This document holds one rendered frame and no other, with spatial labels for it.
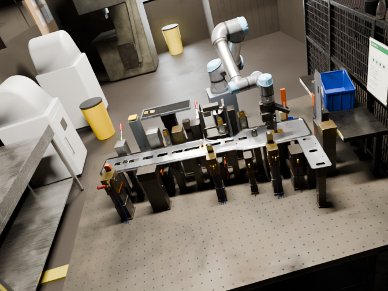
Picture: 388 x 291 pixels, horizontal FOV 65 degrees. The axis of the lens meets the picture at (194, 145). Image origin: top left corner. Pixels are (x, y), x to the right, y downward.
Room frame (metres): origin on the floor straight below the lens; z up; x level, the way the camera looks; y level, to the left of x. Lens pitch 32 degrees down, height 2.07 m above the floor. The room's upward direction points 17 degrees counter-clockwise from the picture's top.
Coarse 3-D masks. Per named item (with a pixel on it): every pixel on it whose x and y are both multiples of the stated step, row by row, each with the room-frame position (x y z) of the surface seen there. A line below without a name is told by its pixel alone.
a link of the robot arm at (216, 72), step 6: (216, 60) 2.23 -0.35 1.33; (210, 66) 2.18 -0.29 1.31; (216, 66) 2.16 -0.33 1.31; (222, 66) 2.17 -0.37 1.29; (210, 72) 2.18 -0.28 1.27; (216, 72) 2.16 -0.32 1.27; (222, 72) 2.16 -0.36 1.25; (210, 78) 2.20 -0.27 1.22; (216, 78) 2.16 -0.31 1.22; (222, 78) 2.17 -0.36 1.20
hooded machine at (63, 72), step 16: (64, 32) 5.06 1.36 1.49; (32, 48) 4.89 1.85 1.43; (48, 48) 4.84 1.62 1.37; (64, 48) 4.82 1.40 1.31; (48, 64) 4.81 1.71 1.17; (64, 64) 4.78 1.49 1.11; (80, 64) 4.98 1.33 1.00; (48, 80) 4.76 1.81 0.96; (64, 80) 4.74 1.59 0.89; (80, 80) 4.72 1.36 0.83; (96, 80) 5.38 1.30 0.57; (64, 96) 4.75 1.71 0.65; (80, 96) 4.73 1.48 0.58; (96, 96) 5.02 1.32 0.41; (80, 112) 4.74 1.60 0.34; (80, 128) 4.79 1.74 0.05
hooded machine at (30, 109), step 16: (16, 80) 3.64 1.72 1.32; (0, 96) 3.37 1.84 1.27; (16, 96) 3.37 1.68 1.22; (32, 96) 3.51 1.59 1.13; (48, 96) 3.81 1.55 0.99; (0, 112) 3.37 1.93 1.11; (16, 112) 3.37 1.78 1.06; (32, 112) 3.37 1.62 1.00; (48, 112) 3.42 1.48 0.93; (64, 112) 3.82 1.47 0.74; (0, 128) 3.36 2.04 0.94; (16, 128) 3.33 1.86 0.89; (32, 128) 3.34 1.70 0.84; (64, 128) 3.56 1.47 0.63; (64, 144) 3.34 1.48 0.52; (80, 144) 3.77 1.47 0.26; (48, 160) 3.33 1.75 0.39; (80, 160) 3.51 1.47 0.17; (32, 176) 3.33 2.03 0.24; (48, 176) 3.33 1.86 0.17; (64, 176) 3.33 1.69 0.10; (80, 176) 3.37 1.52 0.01
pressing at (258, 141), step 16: (256, 128) 1.68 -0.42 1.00; (288, 128) 1.57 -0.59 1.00; (304, 128) 1.52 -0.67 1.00; (176, 144) 1.78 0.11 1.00; (192, 144) 1.72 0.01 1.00; (224, 144) 1.61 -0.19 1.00; (240, 144) 1.55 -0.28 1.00; (256, 144) 1.50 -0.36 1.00; (112, 160) 1.84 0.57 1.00; (128, 160) 1.77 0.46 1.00; (144, 160) 1.71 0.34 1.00; (160, 160) 1.65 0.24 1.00; (176, 160) 1.60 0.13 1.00
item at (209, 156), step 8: (208, 152) 1.51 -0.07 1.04; (216, 152) 1.50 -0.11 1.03; (208, 160) 1.44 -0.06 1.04; (216, 160) 1.43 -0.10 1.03; (216, 168) 1.43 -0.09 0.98; (216, 176) 1.43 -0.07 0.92; (216, 184) 1.43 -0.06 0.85; (216, 192) 1.45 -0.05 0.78; (224, 192) 1.44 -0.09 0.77; (224, 200) 1.43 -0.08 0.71
